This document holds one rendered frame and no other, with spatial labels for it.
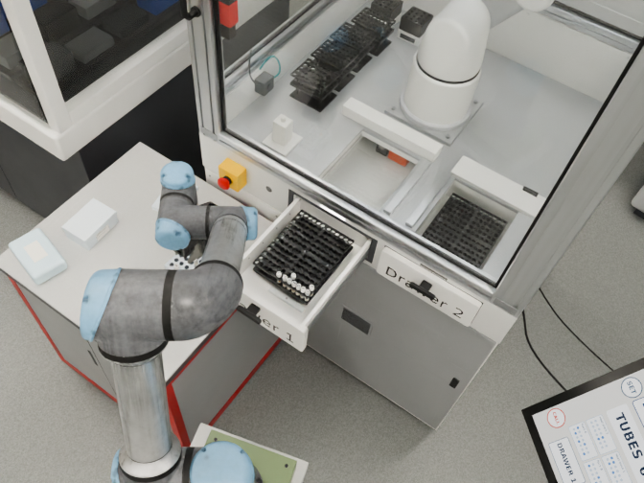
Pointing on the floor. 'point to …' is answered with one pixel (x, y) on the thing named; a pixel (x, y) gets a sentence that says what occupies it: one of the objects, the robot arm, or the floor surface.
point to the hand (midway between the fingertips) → (196, 252)
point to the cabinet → (392, 337)
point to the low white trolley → (177, 402)
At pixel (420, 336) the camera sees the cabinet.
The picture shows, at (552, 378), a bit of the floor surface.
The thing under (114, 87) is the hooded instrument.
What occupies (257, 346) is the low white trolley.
